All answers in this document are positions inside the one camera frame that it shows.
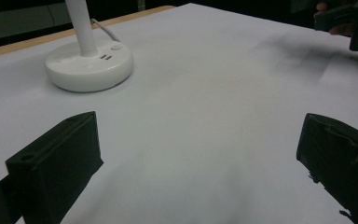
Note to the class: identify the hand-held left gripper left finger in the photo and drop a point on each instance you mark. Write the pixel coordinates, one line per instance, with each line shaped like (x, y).
(56, 161)

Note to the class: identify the white table cover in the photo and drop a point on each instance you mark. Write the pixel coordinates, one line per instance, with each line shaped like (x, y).
(199, 109)

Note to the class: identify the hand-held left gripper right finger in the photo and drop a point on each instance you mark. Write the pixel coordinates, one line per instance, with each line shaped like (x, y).
(341, 158)

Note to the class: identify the white desk lamp base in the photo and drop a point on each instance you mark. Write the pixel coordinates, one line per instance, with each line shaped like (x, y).
(88, 65)

